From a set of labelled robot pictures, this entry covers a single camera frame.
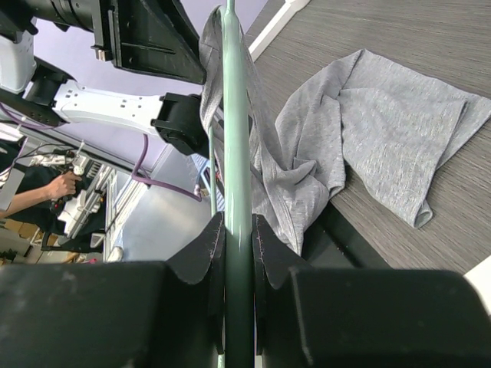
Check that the white slotted cable duct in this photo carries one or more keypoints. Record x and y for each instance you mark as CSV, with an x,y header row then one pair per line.
x,y
203,180

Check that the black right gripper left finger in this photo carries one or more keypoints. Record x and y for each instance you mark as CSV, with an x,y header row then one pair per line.
x,y
204,258

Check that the mint green hanger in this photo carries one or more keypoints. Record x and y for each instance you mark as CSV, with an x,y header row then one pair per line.
x,y
239,293

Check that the grey garment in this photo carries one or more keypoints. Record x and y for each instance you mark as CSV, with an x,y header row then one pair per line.
x,y
393,126

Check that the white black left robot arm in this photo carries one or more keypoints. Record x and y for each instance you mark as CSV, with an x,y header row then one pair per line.
x,y
51,97

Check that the silver clothes rack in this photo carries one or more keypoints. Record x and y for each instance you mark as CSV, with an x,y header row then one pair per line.
x,y
272,29

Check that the seated person dark clothes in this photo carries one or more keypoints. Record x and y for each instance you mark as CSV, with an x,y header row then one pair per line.
x,y
40,186

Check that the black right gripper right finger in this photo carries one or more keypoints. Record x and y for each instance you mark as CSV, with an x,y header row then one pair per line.
x,y
276,311

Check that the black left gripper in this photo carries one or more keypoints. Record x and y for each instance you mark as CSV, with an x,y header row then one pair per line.
x,y
148,37

